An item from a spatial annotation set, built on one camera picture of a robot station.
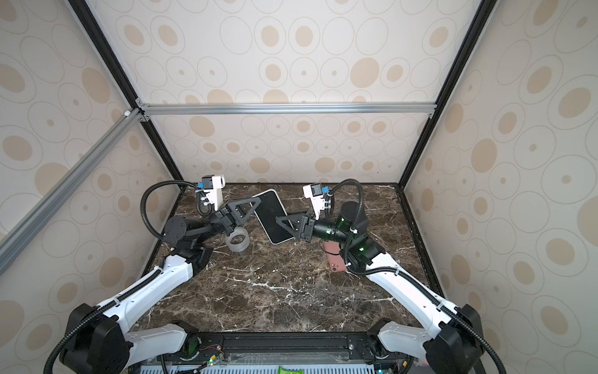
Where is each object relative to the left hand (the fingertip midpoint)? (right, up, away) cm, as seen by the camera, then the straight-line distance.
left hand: (265, 208), depth 56 cm
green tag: (+3, -48, +13) cm, 50 cm away
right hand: (+5, -3, +6) cm, 8 cm away
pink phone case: (+22, -21, +36) cm, 48 cm away
